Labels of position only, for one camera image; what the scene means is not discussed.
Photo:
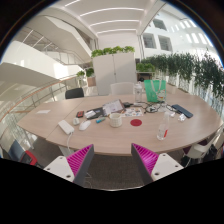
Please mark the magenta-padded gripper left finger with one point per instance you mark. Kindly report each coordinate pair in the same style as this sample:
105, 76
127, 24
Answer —
78, 160

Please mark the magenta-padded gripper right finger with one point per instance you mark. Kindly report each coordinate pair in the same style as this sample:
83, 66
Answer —
146, 160

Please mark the clear water bottle red label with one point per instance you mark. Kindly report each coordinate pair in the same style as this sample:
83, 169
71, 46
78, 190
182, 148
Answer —
163, 128

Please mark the white computer mouse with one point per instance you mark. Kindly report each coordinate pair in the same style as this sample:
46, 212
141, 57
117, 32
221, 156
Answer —
84, 125

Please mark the white power strip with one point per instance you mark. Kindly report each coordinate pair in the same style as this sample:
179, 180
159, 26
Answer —
66, 127

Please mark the flat round red coaster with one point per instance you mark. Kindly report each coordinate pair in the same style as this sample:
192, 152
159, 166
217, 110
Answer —
136, 122

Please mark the small grey oval device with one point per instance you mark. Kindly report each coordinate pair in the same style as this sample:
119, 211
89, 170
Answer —
76, 121

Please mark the teal marker pen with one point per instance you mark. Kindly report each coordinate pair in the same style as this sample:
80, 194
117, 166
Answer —
100, 120

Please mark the small black red box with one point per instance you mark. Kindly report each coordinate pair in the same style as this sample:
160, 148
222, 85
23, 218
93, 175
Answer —
80, 114

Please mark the white card pack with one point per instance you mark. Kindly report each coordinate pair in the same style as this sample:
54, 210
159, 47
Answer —
90, 114

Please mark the red and dark chair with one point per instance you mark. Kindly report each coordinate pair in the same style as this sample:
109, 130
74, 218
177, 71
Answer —
30, 156

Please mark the colourful sticker sheet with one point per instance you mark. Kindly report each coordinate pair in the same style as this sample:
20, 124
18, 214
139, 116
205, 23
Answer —
133, 112

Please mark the white checked mug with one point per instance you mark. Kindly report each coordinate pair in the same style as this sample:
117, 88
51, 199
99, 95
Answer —
115, 120

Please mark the black notebook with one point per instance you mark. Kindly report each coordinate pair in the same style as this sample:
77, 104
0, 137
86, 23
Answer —
99, 111

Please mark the white and maroon chair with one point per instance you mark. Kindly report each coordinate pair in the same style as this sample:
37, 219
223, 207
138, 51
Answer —
200, 150

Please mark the small clear white pack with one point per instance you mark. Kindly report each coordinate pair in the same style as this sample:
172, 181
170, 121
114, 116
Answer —
181, 117

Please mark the black power adapter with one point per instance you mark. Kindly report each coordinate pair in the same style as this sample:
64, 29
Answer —
127, 104

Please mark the white paper sheet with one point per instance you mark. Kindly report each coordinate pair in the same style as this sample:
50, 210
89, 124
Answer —
43, 111

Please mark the open paper booklet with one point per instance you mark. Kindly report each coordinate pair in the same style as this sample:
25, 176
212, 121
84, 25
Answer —
113, 107

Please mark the clear shaker bottle white lid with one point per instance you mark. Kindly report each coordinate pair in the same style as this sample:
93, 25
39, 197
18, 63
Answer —
138, 93

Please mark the black chair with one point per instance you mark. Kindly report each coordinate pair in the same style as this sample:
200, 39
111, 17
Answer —
74, 93

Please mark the green tote bag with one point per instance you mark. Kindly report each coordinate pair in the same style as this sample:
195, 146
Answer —
155, 90

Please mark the brown planter with plant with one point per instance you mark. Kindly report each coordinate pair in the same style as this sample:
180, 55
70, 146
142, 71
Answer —
90, 78

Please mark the green plant on white stand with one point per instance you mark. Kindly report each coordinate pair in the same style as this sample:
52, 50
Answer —
80, 73

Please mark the white cabinet with plants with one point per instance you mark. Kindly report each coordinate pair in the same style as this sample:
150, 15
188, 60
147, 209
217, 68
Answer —
114, 71

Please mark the row of green hedge plants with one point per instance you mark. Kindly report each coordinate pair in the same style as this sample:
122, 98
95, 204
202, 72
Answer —
186, 70

